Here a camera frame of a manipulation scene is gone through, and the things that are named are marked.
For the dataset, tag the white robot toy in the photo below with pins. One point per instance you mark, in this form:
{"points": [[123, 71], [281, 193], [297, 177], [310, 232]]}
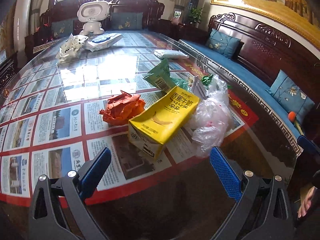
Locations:
{"points": [[91, 14]]}

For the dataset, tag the white air conditioner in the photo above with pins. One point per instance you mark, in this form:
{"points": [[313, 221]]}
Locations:
{"points": [[21, 24]]}

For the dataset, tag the yellow carton box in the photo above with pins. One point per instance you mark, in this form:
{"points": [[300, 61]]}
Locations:
{"points": [[151, 130]]}

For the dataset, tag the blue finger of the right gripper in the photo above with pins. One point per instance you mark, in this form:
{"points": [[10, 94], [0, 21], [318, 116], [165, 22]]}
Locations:
{"points": [[308, 145]]}

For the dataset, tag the grey white carton box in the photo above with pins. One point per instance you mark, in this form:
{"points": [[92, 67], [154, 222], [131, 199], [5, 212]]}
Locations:
{"points": [[198, 89]]}

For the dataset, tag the teal embroidered cushion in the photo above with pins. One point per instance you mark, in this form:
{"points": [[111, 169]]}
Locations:
{"points": [[290, 96], [222, 43]]}

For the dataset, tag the clear plastic bag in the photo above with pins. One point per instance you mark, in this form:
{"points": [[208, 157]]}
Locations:
{"points": [[212, 118]]}

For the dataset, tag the green snack bag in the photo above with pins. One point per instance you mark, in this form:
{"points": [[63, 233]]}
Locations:
{"points": [[159, 77]]}

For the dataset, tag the potted green plant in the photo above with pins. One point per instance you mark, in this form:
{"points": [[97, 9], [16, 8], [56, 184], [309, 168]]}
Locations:
{"points": [[195, 16]]}

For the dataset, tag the green wrapper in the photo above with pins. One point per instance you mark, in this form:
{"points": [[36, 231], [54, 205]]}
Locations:
{"points": [[207, 80]]}

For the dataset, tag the carved wooden back sofa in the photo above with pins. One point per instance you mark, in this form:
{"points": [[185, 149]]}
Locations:
{"points": [[61, 20]]}

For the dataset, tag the teal cushion on back sofa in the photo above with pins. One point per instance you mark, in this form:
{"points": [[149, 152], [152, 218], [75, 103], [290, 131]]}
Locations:
{"points": [[126, 20]]}

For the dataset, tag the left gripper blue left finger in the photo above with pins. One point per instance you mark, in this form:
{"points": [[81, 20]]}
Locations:
{"points": [[91, 173]]}

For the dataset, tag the white wet wipes pack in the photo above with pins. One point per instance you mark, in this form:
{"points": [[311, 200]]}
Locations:
{"points": [[103, 41]]}

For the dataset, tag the gold framed painting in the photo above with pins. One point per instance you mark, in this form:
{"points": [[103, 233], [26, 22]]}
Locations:
{"points": [[296, 15]]}

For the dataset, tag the white patterned snack bag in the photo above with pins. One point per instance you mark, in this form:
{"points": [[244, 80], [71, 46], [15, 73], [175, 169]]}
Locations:
{"points": [[71, 48]]}

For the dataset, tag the person right hand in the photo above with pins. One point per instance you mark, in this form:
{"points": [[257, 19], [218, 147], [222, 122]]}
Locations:
{"points": [[307, 202]]}

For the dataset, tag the blue bench seat cushion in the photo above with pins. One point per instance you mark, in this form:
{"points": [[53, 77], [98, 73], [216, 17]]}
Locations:
{"points": [[255, 86]]}

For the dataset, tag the carved wooden sofa bench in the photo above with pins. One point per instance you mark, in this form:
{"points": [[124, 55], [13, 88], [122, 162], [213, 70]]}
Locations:
{"points": [[264, 51]]}

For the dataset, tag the white remote control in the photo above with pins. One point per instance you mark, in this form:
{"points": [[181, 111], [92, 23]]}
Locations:
{"points": [[170, 54]]}

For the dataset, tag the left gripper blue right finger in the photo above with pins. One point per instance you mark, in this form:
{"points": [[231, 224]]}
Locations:
{"points": [[227, 176]]}

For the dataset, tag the orange paper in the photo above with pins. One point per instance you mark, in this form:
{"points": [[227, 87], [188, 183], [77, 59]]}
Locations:
{"points": [[121, 108]]}

